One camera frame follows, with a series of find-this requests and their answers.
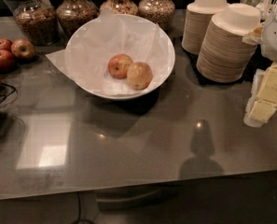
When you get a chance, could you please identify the black rubber mat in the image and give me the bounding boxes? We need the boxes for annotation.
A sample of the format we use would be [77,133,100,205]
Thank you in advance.
[186,47,272,86]

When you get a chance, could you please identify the red apple middle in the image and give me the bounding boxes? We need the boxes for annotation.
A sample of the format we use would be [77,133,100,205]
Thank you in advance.
[0,49,16,73]

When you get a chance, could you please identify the rear paper bowl stack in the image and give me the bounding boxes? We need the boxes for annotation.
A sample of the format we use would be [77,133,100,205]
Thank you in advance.
[182,0,229,55]

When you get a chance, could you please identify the white bowl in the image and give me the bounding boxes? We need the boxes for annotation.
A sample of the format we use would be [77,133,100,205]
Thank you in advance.
[64,13,176,101]

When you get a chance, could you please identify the red apple top right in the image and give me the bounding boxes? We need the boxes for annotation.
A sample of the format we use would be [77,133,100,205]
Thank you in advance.
[11,38,35,61]

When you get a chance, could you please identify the glass cereal jar far left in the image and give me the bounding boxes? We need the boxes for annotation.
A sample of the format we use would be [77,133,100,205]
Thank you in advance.
[14,0,59,46]

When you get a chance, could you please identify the glass cereal jar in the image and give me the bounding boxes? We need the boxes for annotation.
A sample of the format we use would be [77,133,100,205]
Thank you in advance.
[14,0,59,46]
[56,0,98,37]
[100,0,138,15]
[138,0,175,30]

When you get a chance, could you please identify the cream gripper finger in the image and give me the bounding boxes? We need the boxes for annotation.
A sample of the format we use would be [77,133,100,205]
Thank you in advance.
[243,63,277,128]

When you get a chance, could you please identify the red apple top left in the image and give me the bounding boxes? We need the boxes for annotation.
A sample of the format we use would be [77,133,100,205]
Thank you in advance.
[0,38,12,51]

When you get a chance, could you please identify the white paper liner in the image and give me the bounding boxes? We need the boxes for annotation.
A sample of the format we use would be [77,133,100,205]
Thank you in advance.
[45,7,173,97]

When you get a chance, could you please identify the yellow-red apple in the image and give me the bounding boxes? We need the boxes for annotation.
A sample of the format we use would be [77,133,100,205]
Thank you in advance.
[108,54,133,78]
[127,62,153,90]

